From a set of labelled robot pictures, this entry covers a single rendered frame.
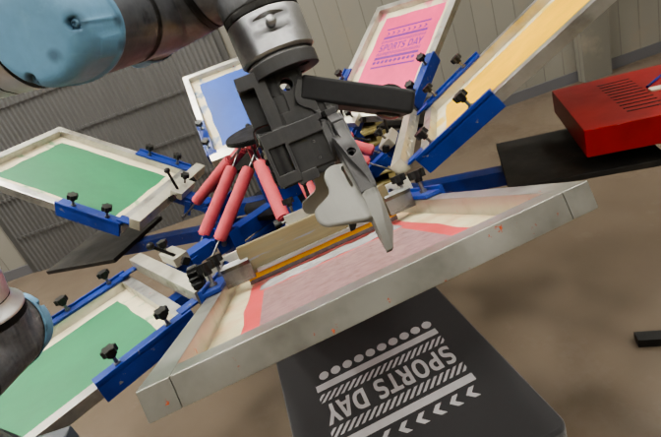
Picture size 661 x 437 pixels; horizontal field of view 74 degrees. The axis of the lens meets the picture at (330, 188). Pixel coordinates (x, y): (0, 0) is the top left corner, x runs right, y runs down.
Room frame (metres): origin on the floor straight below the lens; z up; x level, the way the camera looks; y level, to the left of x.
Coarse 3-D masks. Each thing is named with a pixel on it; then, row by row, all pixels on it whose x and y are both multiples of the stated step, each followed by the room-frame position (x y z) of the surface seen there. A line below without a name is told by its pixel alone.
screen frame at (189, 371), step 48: (480, 192) 0.70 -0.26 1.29; (528, 192) 0.54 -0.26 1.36; (576, 192) 0.46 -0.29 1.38; (480, 240) 0.44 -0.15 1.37; (528, 240) 0.44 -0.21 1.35; (384, 288) 0.42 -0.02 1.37; (192, 336) 0.53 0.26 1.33; (240, 336) 0.43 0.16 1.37; (288, 336) 0.40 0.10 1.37; (144, 384) 0.40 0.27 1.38; (192, 384) 0.38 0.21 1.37
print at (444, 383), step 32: (384, 352) 0.77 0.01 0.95; (416, 352) 0.74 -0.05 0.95; (448, 352) 0.71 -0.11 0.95; (320, 384) 0.75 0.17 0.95; (352, 384) 0.72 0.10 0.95; (384, 384) 0.69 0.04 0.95; (416, 384) 0.66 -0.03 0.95; (448, 384) 0.63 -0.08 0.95; (480, 384) 0.61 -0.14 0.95; (352, 416) 0.64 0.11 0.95; (384, 416) 0.61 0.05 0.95; (416, 416) 0.59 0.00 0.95
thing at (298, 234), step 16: (384, 192) 1.01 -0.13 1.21; (288, 224) 0.99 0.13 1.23; (304, 224) 0.98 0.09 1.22; (320, 224) 0.98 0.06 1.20; (256, 240) 0.97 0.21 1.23; (272, 240) 0.97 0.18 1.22; (288, 240) 0.97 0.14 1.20; (304, 240) 0.97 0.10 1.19; (240, 256) 0.95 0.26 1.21; (256, 256) 0.95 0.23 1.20; (272, 256) 0.95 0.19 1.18; (256, 272) 0.94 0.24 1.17
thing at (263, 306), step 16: (320, 256) 0.96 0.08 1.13; (304, 272) 0.84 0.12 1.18; (320, 272) 0.77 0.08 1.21; (336, 272) 0.70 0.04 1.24; (256, 288) 0.89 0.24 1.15; (272, 288) 0.80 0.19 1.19; (288, 288) 0.74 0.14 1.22; (304, 288) 0.68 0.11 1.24; (320, 288) 0.63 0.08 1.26; (336, 288) 0.59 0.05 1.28; (256, 304) 0.72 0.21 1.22; (272, 304) 0.66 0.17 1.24; (288, 304) 0.62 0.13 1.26; (304, 304) 0.57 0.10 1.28; (256, 320) 0.60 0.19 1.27
